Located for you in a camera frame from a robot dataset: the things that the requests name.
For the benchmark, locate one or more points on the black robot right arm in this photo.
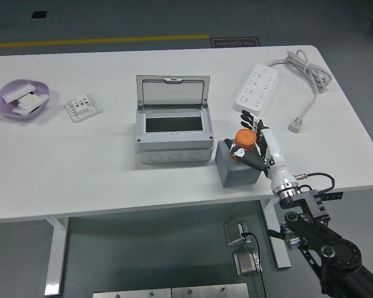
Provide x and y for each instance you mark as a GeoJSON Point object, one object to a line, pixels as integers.
{"type": "Point", "coordinates": [329, 245]}

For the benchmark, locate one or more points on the orange cylinder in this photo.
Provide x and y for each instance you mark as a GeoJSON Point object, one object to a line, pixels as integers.
{"type": "Point", "coordinates": [245, 138]}

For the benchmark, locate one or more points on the brown floor sign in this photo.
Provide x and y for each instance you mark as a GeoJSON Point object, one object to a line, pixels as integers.
{"type": "Point", "coordinates": [234, 43]}

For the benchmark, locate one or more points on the white socket panel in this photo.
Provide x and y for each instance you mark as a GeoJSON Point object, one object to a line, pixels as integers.
{"type": "Point", "coordinates": [84, 108]}

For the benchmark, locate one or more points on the long white plastic part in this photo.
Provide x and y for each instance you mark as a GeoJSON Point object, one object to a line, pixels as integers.
{"type": "Point", "coordinates": [18, 91]}

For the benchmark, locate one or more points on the grey electrical box with clear lid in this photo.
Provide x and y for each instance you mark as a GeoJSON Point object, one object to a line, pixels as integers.
{"type": "Point", "coordinates": [174, 142]}

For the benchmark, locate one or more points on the grey cube with round hole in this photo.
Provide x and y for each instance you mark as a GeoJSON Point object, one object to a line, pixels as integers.
{"type": "Point", "coordinates": [236, 177]}

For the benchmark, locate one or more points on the black table control panel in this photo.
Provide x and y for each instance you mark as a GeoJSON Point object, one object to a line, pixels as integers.
{"type": "Point", "coordinates": [334, 196]}

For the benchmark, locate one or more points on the metal plate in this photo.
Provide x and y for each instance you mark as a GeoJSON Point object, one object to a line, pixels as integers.
{"type": "Point", "coordinates": [209, 291]}
{"type": "Point", "coordinates": [130, 293]}

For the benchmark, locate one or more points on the white table leg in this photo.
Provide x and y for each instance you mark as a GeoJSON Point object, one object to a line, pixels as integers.
{"type": "Point", "coordinates": [268, 211]}
{"type": "Point", "coordinates": [56, 264]}

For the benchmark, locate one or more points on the purple bowl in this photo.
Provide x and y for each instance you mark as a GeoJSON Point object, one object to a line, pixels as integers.
{"type": "Point", "coordinates": [0, 101]}

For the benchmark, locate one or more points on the white and black robot right hand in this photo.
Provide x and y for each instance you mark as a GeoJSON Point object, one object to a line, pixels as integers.
{"type": "Point", "coordinates": [276, 155]}

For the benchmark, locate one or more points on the metal floor socket box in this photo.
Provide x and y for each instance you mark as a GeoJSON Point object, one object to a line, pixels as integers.
{"type": "Point", "coordinates": [245, 264]}
{"type": "Point", "coordinates": [234, 232]}

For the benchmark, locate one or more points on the white power strip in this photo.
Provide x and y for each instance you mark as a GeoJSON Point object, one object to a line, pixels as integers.
{"type": "Point", "coordinates": [255, 90]}

